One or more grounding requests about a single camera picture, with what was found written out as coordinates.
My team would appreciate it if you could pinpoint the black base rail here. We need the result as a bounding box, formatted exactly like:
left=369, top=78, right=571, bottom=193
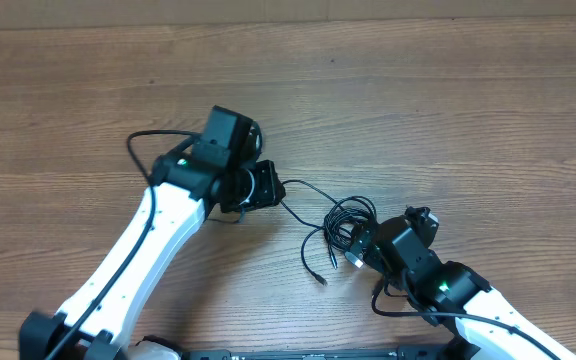
left=181, top=345, right=447, bottom=360

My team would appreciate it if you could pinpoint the black audio cable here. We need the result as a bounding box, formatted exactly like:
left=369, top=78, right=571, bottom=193
left=206, top=178, right=349, bottom=287

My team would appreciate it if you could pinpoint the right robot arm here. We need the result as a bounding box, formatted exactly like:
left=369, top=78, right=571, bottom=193
left=346, top=207, right=576, bottom=359

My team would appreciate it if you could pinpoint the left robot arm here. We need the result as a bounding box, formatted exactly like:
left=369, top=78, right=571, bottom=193
left=18, top=106, right=285, bottom=359

